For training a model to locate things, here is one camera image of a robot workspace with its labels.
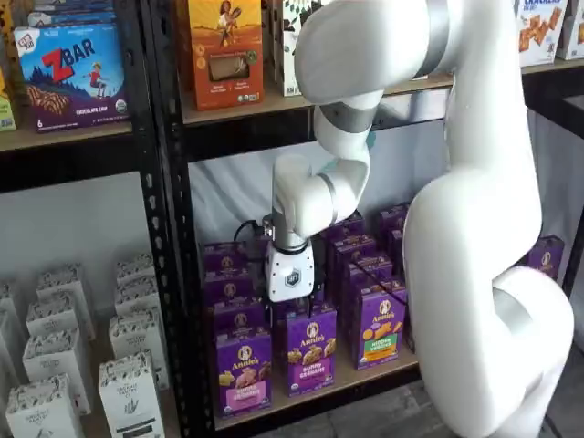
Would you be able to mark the purple Annie's snack box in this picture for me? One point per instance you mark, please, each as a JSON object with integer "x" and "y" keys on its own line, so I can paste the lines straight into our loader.
{"x": 393, "y": 218}
{"x": 396, "y": 248}
{"x": 228, "y": 285}
{"x": 351, "y": 248}
{"x": 237, "y": 310}
{"x": 547, "y": 255}
{"x": 342, "y": 230}
{"x": 225, "y": 257}
{"x": 367, "y": 269}

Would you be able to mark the orange snack box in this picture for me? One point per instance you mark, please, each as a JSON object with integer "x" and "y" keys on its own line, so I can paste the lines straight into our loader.
{"x": 226, "y": 55}

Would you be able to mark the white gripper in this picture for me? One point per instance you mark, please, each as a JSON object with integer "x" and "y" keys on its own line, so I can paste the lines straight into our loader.
{"x": 292, "y": 274}

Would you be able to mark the white patterned tall box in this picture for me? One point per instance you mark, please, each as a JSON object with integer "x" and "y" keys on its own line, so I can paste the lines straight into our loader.
{"x": 61, "y": 283}
{"x": 55, "y": 360}
{"x": 134, "y": 269}
{"x": 52, "y": 317}
{"x": 43, "y": 410}
{"x": 137, "y": 342}
{"x": 9, "y": 299}
{"x": 137, "y": 296}
{"x": 130, "y": 397}

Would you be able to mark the white blue crackers box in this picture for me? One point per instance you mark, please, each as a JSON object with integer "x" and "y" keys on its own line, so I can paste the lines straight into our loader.
{"x": 543, "y": 36}
{"x": 572, "y": 32}

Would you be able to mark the purple box violet patch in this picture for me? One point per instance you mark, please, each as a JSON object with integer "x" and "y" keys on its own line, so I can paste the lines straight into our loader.
{"x": 311, "y": 351}

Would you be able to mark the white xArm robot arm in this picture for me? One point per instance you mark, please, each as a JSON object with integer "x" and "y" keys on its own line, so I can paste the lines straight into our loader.
{"x": 479, "y": 228}

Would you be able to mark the purple box pink patch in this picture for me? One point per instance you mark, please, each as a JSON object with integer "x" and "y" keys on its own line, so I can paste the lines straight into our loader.
{"x": 244, "y": 369}

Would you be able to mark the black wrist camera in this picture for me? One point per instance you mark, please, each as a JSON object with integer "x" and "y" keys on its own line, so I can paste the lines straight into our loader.
{"x": 320, "y": 264}

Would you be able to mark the black metal shelf rack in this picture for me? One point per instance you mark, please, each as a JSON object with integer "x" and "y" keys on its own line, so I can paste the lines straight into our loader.
{"x": 237, "y": 141}
{"x": 68, "y": 169}

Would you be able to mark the yellow green snack box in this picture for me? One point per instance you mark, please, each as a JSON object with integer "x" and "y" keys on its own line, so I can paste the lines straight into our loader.
{"x": 5, "y": 109}

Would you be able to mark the white sheet teal stripe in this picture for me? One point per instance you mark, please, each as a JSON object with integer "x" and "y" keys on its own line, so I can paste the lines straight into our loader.
{"x": 228, "y": 196}

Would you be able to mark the blue Zbar snack box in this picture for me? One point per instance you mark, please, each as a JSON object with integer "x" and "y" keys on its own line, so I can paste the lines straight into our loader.
{"x": 68, "y": 77}

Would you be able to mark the white box dark thins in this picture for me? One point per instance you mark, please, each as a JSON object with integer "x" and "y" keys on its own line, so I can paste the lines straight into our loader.
{"x": 288, "y": 68}

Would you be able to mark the purple box green patch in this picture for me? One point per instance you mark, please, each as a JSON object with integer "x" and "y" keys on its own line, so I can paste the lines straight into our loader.
{"x": 381, "y": 326}

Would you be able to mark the yellow box dark pattern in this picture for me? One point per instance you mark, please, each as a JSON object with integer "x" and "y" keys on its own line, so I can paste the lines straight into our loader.
{"x": 4, "y": 27}

